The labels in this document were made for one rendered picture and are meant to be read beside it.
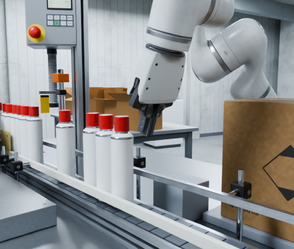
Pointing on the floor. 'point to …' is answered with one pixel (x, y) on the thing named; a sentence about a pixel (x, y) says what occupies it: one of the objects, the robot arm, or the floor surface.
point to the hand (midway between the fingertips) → (147, 124)
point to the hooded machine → (178, 108)
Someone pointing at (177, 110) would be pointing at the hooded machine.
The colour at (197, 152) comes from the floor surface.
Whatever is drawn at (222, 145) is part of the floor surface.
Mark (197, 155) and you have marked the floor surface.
